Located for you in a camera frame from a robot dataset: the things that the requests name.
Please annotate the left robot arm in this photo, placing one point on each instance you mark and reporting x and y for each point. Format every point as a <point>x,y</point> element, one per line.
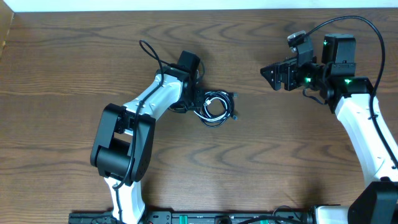
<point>123,143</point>

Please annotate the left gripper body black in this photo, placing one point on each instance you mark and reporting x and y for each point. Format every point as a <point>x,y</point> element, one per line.
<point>195,101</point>

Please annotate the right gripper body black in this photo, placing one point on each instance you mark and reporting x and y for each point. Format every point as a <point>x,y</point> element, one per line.
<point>306,75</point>

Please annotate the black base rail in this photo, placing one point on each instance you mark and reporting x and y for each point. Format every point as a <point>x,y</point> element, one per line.
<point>165,217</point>

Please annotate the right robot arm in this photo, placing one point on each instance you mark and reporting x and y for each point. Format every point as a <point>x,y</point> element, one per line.
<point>349,98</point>

